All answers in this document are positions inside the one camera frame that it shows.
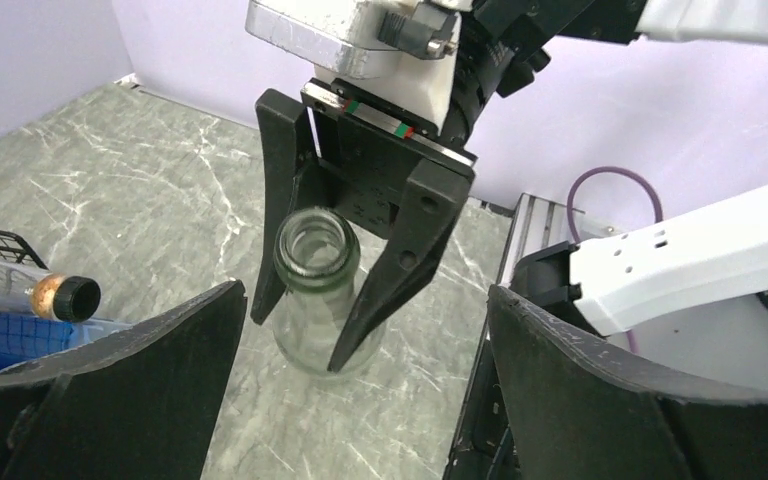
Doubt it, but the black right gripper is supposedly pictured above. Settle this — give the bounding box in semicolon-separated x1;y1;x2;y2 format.
250;1;636;373

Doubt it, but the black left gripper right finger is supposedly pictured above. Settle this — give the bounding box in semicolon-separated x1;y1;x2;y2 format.
487;285;768;479

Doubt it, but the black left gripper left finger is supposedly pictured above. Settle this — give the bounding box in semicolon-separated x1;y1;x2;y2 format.
0;280;247;479

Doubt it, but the clear bottle black gold label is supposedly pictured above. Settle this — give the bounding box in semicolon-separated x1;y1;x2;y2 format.
269;207;384;381

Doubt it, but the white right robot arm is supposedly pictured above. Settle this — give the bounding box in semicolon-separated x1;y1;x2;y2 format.
246;1;768;334

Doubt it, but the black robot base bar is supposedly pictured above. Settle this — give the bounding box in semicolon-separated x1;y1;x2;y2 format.
443;338;521;479

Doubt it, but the blue glass bottle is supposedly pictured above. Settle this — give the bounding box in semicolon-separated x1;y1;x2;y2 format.
0;312;131;371

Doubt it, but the clear bottle black cap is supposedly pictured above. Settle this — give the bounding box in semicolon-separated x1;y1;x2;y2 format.
0;259;102;323

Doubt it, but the aluminium frame rail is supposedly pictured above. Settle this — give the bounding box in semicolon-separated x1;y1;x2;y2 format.
496;193;572;285

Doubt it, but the black wire wine rack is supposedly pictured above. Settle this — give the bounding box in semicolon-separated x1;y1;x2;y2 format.
0;230;48;270

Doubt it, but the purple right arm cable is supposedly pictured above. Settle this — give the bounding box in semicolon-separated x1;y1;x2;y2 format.
566;165;665;246

